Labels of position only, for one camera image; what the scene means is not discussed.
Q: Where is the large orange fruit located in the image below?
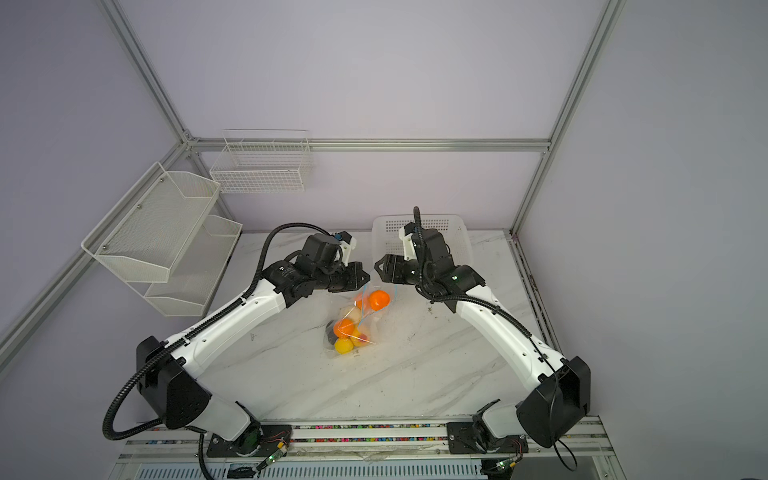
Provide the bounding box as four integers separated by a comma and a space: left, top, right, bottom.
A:
333, 318, 356, 339

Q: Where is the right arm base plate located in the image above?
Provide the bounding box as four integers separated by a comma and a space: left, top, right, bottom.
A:
446, 422, 529, 454

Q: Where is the yellow pear-shaped lemon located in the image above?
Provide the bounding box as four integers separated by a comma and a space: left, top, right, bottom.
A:
334, 337, 355, 355

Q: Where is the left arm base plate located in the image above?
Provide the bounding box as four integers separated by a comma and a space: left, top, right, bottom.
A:
205, 424, 293, 458

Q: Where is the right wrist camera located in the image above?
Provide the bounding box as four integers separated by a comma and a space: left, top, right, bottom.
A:
398, 222, 451, 262

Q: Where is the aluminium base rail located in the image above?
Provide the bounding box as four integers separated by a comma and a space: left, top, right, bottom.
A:
117, 416, 615, 464

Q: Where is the white perforated plastic basket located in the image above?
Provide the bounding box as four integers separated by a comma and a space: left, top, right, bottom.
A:
370, 214, 475, 280

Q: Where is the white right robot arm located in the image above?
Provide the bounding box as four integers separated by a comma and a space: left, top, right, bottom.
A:
374, 254, 592, 448

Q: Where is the aluminium frame post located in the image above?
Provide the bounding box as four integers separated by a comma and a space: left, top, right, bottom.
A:
509, 0, 626, 237

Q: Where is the cream white pear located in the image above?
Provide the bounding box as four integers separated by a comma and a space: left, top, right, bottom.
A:
344, 306, 363, 324

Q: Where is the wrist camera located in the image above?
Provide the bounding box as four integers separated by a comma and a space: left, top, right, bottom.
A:
398, 222, 451, 262
295, 231, 357, 273

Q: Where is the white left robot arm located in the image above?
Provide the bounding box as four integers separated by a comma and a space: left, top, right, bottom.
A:
138, 259, 370, 442

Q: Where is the clear zip top bag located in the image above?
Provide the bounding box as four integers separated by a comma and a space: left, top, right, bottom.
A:
322, 282, 396, 358

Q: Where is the white wire wall basket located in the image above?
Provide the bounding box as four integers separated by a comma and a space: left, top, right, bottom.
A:
209, 129, 314, 194

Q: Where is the white mesh two-tier shelf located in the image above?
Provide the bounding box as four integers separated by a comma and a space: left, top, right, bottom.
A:
81, 163, 242, 317

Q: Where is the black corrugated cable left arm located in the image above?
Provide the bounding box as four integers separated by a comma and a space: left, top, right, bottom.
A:
101, 222, 334, 480

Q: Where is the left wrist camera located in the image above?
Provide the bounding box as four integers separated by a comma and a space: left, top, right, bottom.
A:
295, 231, 357, 273

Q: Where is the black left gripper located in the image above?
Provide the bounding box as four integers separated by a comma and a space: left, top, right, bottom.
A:
315, 261, 371, 294

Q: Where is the small orange tangerine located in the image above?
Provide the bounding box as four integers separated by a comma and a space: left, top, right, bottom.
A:
367, 290, 391, 312

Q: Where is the black avocado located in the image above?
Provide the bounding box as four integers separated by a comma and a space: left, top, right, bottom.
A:
325, 321, 338, 348

